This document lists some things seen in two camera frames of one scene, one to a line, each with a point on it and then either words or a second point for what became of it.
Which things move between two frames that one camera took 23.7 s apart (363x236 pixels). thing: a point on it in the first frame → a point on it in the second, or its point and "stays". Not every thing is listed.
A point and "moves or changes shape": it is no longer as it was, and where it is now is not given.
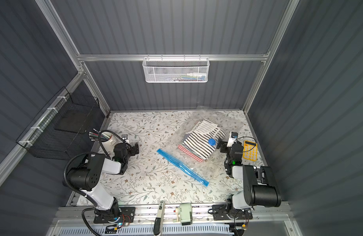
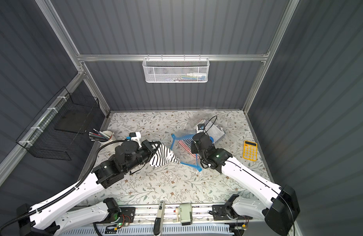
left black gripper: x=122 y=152 → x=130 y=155
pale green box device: x=185 y=211 stays
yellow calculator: x=250 y=150 stays
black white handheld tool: x=159 y=221 stays
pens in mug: x=94 y=136 stays
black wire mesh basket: x=62 y=127 stays
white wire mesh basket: x=175 y=70 stays
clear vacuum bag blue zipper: x=192 y=145 moves or changes shape
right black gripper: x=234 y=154 → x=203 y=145
